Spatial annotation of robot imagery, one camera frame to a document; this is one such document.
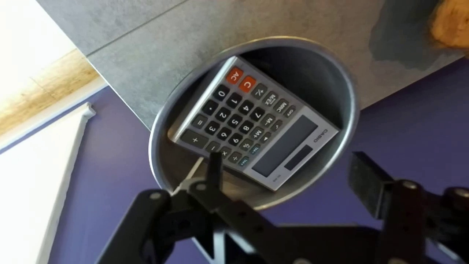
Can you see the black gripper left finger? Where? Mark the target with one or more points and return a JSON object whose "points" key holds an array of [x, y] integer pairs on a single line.
{"points": [[195, 221]]}

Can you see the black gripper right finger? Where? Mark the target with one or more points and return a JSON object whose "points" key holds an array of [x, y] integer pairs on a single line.
{"points": [[415, 215]]}

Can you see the silver grey calculator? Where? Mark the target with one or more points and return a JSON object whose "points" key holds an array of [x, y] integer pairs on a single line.
{"points": [[254, 123]]}

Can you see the silver metal bowl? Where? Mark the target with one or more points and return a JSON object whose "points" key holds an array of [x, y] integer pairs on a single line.
{"points": [[312, 74]]}

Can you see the brown wooden bowl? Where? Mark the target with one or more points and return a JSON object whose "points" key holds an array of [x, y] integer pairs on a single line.
{"points": [[451, 23]]}

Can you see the grey concrete-look cabinet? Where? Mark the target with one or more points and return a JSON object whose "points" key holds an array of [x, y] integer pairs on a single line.
{"points": [[220, 30]]}

